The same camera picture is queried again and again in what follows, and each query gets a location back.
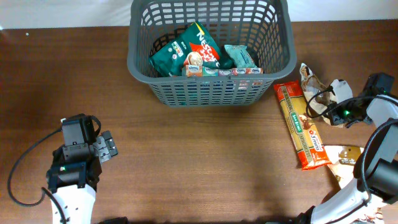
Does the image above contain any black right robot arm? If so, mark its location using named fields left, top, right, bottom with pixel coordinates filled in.
left=293, top=72, right=397, bottom=223

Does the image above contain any orange spaghetti packet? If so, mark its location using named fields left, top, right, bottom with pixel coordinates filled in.
left=274, top=80, right=331, bottom=170

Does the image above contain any small beige snack pouch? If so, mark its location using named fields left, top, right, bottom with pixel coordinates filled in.
left=300, top=63, right=335, bottom=115

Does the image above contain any pale green bar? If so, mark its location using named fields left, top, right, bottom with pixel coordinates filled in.
left=224, top=45, right=256, bottom=68

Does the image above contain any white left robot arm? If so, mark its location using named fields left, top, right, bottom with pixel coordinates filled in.
left=46, top=131, right=118, bottom=224

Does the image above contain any blue tissue pack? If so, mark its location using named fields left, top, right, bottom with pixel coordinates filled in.
left=182, top=65, right=263, bottom=77

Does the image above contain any green Nescafe coffee bag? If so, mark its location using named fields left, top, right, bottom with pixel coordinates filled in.
left=149, top=22, right=234, bottom=77

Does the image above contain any grey plastic basket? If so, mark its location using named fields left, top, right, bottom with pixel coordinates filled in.
left=127, top=0, right=297, bottom=107

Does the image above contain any large beige snack bag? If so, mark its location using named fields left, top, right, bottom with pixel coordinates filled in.
left=324, top=146, right=384, bottom=224

